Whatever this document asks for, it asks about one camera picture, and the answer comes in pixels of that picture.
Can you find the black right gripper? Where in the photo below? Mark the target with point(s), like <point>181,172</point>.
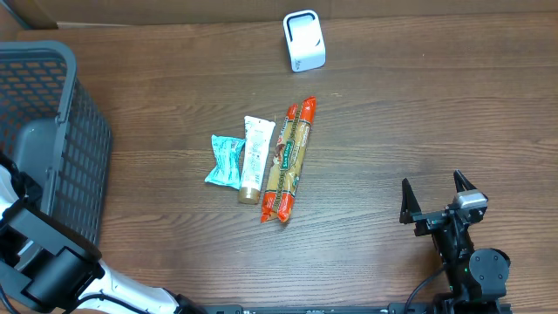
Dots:
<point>428,221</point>

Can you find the orange spaghetti packet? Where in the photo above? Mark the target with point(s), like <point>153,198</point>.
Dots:
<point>284,175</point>

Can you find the white tube with gold cap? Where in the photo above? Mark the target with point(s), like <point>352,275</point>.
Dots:
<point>258,133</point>

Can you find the mint green wipes packet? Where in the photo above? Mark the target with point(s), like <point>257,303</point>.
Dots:
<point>227,153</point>

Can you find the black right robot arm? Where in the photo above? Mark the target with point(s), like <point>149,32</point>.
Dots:
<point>477,277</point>

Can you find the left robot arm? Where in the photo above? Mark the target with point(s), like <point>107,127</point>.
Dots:
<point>45,265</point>

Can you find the white barcode scanner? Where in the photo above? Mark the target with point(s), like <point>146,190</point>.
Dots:
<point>304,39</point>

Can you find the grey plastic mesh basket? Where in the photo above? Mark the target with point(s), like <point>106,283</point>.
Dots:
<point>54,132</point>

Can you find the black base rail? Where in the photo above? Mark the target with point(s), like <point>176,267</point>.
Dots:
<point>393,308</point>

